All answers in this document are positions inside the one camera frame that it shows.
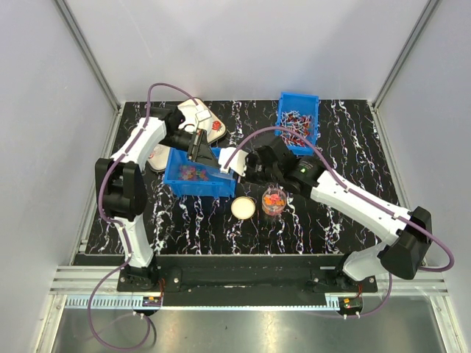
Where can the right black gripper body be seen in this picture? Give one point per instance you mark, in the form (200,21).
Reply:
(256,172)

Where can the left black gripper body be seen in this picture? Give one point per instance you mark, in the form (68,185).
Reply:
(196,145)

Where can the blue bin of star candies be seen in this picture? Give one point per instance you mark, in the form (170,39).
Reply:
(186,178)

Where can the clear plastic scoop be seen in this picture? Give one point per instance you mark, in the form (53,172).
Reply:
(215,175)

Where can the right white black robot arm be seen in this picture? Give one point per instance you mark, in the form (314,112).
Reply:
(402,233)

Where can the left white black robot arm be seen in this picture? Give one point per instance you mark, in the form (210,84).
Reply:
(121,192)

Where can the blue bin of wrapped candies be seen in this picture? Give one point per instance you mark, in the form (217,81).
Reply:
(300,113)

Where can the strawberry pattern tray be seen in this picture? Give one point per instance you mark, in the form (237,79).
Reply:
(214,127)

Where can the clear glass jar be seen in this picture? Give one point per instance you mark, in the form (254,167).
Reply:
(273,200)

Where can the white round jar lid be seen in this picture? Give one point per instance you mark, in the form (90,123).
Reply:
(243,208)

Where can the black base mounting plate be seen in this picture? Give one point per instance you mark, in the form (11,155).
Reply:
(248,274)

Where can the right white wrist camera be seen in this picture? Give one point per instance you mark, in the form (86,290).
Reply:
(234,160)

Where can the aluminium frame rail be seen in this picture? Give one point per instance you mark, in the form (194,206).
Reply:
(82,280)

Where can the white slotted cable duct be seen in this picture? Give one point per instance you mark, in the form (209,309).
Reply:
(231,301)

